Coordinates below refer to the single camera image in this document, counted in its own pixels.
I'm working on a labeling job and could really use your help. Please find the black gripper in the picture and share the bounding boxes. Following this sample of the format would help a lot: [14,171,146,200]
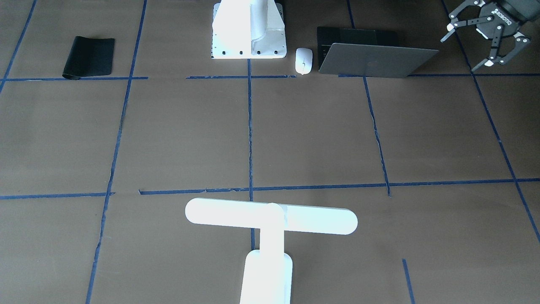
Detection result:
[440,0,540,72]

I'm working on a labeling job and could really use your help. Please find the grey laptop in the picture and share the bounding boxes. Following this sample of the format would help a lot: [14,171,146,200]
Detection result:
[316,26,439,79]

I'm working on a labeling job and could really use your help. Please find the black mouse pad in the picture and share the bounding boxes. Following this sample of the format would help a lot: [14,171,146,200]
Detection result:
[62,36,115,80]

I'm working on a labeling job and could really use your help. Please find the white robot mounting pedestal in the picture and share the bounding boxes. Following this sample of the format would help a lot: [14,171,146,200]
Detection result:
[211,0,287,60]

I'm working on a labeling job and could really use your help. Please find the white computer mouse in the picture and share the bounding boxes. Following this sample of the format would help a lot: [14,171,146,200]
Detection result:
[295,48,313,75]

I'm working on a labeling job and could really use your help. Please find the white desk lamp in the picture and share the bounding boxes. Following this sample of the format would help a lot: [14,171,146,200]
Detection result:
[185,198,358,304]

